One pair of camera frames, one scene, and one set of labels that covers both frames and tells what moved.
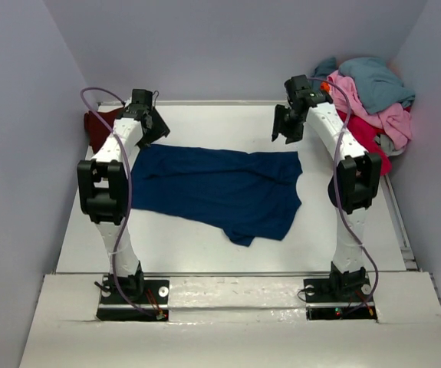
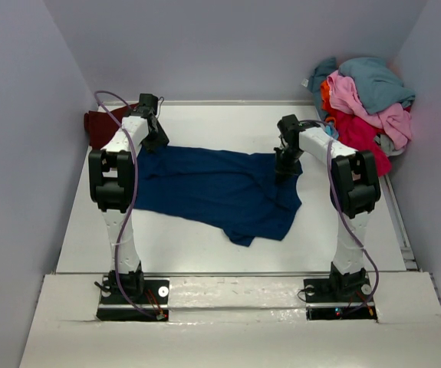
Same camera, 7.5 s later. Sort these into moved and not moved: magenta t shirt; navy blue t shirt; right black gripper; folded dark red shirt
Moved: right black gripper
Not moved: folded dark red shirt; magenta t shirt; navy blue t shirt
